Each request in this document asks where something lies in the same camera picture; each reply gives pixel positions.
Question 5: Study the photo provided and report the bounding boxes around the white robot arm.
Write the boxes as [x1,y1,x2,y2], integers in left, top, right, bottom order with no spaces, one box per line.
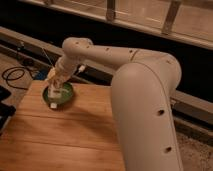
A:
[47,37,183,171]

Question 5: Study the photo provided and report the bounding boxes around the black coiled cable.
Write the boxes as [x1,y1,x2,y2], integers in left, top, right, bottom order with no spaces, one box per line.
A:
[1,65,36,91]

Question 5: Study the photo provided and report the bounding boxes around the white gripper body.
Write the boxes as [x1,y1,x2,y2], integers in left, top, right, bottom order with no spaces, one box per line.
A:
[54,57,78,83]

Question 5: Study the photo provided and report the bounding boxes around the black device at left edge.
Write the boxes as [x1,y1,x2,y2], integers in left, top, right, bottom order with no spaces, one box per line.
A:
[0,85,16,135]

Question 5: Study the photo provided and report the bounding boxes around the white bottle with label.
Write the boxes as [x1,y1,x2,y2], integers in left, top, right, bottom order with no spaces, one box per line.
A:
[48,85,62,109]

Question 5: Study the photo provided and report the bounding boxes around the green ceramic bowl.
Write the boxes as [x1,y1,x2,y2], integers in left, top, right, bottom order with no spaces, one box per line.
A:
[42,82,74,109]

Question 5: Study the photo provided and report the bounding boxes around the black power adapter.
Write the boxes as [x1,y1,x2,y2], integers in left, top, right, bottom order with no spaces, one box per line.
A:
[21,58,34,67]

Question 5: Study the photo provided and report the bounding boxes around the white cable with plug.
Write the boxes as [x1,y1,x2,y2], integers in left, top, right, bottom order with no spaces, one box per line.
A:
[39,47,86,75]

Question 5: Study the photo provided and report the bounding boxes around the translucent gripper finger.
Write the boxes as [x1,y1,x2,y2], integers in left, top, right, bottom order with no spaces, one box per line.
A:
[55,80,65,89]
[45,67,55,84]

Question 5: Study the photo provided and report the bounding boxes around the blue object by cables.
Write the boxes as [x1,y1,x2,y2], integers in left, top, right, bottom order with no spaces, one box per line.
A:
[34,70,48,80]

